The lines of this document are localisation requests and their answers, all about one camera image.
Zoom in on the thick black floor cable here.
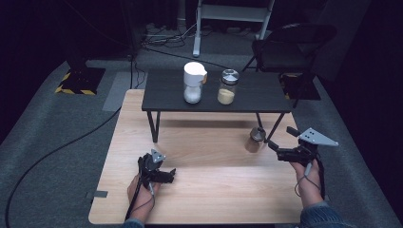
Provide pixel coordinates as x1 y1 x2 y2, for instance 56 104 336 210
2 106 124 228

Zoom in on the silver-lidded jar of brown powder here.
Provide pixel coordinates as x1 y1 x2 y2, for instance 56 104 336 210
244 125 267 154

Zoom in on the black yellow striped stand base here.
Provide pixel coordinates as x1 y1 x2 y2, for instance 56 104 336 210
278 71 322 102
54 66 106 96

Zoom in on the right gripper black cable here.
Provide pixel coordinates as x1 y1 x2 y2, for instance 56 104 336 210
314 157 327 201

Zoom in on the black raised shelf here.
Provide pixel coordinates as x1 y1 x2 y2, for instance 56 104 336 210
141 68 294 144

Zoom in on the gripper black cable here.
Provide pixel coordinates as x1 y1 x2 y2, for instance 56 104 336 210
314 157 327 201
125 175 145 221

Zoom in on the person's left hand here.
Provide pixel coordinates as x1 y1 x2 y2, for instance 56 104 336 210
126 173 162 223

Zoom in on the thin black floor cable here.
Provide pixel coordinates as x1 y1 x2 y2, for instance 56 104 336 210
142 47 236 72

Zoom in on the left gripper thin grey cable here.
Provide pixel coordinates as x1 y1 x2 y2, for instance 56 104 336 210
131 182 157 214

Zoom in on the person's right hand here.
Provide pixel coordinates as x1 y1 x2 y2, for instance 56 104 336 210
289 159 325 209

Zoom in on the right gripper thin grey cable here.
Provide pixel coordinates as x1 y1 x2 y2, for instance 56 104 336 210
293 161 321 198

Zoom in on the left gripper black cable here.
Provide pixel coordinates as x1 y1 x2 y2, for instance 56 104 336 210
125 175 145 221

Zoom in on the white metal stand frame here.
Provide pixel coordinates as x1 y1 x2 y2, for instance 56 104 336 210
192 0 276 59

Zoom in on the bundle of floor cables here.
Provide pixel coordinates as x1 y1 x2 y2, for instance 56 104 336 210
139 21 198 49

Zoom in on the grey floor mat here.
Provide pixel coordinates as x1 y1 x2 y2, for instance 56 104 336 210
101 71 147 113

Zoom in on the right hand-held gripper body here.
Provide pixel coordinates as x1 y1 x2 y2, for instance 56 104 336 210
276 126 339 168

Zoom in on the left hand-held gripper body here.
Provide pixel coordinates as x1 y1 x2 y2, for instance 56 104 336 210
137 148 167 185

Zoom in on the silver-lidded jar of beige powder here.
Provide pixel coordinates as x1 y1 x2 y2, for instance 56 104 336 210
217 68 240 106

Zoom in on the gripper thin grey cable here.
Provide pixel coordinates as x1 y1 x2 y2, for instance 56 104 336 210
293 161 321 198
131 182 157 214

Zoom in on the black folding chair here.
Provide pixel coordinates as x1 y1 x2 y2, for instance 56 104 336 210
241 22 338 109

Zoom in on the grey tape strip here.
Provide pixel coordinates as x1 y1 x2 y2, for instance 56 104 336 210
85 190 109 200

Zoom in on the white-lidded jar of white powder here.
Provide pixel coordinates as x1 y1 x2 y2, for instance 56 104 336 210
182 61 209 105

